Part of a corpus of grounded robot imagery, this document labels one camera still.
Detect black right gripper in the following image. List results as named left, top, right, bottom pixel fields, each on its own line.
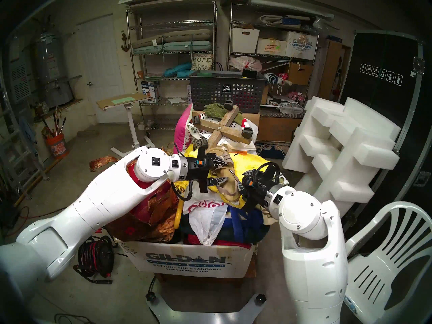
left=236, top=168, right=281, bottom=211

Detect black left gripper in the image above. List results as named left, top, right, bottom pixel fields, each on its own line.
left=186, top=147, right=234, bottom=194

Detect gray robot base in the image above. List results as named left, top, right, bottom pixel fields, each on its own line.
left=145, top=276, right=268, bottom=324

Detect dark blue floral rug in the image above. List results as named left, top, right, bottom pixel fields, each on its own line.
left=255, top=143, right=288, bottom=160

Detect wooden cross caster dolly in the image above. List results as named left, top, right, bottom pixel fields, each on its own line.
left=193, top=99, right=258, bottom=150

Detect pink bag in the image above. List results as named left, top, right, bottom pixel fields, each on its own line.
left=173, top=104, right=195, bottom=155

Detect white bag red circles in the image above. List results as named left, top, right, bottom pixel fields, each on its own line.
left=184, top=198, right=231, bottom=246

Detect green knit glove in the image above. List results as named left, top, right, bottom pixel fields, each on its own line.
left=202, top=103, right=245, bottom=125

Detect brown wooden chest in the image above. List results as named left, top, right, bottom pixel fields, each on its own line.
left=256, top=109, right=303, bottom=143

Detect black perforated plastic basket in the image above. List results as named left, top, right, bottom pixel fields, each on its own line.
left=189, top=70, right=268, bottom=114

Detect orange floral tote bag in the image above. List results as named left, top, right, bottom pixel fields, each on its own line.
left=89, top=155, right=183, bottom=243

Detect red shiny bag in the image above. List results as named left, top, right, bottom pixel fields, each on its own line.
left=127, top=165, right=169, bottom=199

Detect gray striped cloth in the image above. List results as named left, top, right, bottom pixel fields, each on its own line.
left=275, top=102, right=305, bottom=118

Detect white overbed table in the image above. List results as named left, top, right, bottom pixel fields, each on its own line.
left=96, top=92, right=156, bottom=159

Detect large Gildan cardboard box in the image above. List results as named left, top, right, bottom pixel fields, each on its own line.
left=115, top=237, right=257, bottom=280

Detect blue white product box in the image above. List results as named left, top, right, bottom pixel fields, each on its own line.
left=141, top=80, right=162, bottom=103

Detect white foam packing block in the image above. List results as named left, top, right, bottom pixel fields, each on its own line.
left=282, top=96, right=401, bottom=222

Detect teal pillow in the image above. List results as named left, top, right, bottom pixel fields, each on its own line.
left=164, top=63, right=193, bottom=78

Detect HOPE sign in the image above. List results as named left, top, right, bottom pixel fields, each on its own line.
left=191, top=54, right=214, bottom=72

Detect white bag red ribbon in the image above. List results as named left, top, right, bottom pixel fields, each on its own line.
left=229, top=56, right=263, bottom=73

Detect brown cardboard box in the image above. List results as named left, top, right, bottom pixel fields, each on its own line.
left=289, top=63, right=314, bottom=86

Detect white box orange label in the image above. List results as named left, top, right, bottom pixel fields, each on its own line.
left=256, top=38, right=287, bottom=56

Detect brown wooden board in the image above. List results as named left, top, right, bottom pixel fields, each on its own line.
left=319, top=40, right=351, bottom=102

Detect small Gildan cardboard box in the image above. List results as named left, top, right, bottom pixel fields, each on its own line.
left=285, top=31, right=319, bottom=60

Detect white door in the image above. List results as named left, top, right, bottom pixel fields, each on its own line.
left=76, top=15, right=127, bottom=123

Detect black flight case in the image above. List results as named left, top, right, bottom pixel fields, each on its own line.
left=337, top=30, right=432, bottom=247

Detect orange bucket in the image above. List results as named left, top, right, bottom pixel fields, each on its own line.
left=46, top=133, right=70, bottom=159

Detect white plastic chair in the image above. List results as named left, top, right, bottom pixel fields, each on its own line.
left=344, top=201, right=432, bottom=324

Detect long white tube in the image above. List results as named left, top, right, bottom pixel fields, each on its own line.
left=251, top=0, right=335, bottom=21

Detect gray water heater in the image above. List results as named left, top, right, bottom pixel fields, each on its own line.
left=32, top=28, right=75, bottom=108

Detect gray metal ladder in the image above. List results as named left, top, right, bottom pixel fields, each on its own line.
left=0, top=87, right=46, bottom=201

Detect blue strap bag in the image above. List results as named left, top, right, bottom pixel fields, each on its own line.
left=225, top=205, right=271, bottom=243

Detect yellow plastic handle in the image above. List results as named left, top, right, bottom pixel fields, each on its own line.
left=173, top=180, right=187, bottom=230

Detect white box with handle hole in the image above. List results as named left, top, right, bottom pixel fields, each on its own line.
left=231, top=27, right=260, bottom=54

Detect red black cable reel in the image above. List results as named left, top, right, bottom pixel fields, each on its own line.
left=74, top=236, right=116, bottom=286

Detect chrome wire shelving unit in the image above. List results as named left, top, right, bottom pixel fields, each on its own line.
left=126, top=0, right=218, bottom=148
left=227, top=3, right=320, bottom=108

